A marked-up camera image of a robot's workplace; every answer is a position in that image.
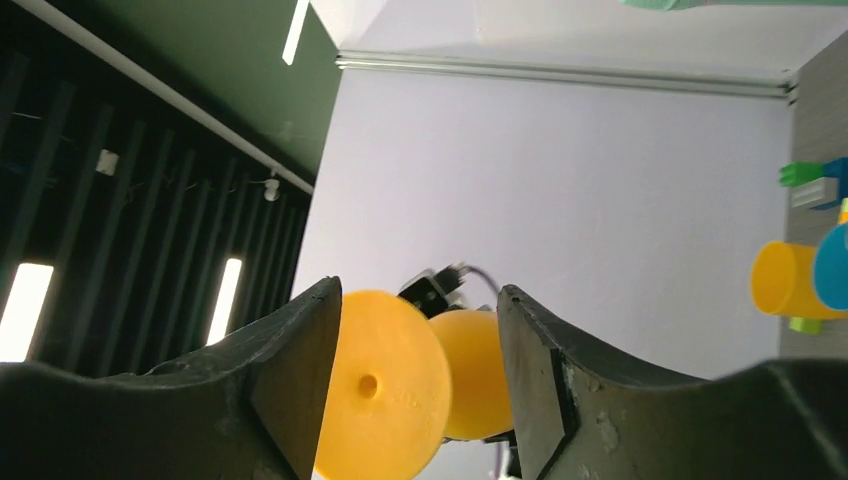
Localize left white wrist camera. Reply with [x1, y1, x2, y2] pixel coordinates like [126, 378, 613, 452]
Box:
[397, 263, 470, 319]

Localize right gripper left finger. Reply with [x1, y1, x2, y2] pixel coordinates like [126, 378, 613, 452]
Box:
[1, 277, 341, 479]

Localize aluminium frame rail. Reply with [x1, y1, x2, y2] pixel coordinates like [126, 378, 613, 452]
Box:
[335, 51, 800, 106]

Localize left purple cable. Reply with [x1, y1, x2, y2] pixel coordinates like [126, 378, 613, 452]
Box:
[463, 264, 501, 296]

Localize orange wine glass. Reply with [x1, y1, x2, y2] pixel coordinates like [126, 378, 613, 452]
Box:
[749, 241, 847, 320]
[314, 290, 514, 479]

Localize lime green small block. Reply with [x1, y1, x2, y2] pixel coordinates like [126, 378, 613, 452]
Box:
[788, 317, 823, 335]

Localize mint green microphone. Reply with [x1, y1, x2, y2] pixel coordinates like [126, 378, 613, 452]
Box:
[621, 0, 847, 11]

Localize green toy block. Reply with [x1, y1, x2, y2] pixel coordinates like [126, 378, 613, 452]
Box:
[779, 162, 824, 188]

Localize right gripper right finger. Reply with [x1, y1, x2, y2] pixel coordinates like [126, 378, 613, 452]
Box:
[497, 285, 847, 479]

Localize blue toy block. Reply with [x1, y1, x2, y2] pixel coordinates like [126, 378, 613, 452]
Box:
[789, 157, 847, 211]

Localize blue wine glass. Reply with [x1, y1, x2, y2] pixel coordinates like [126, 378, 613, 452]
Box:
[813, 223, 848, 311]

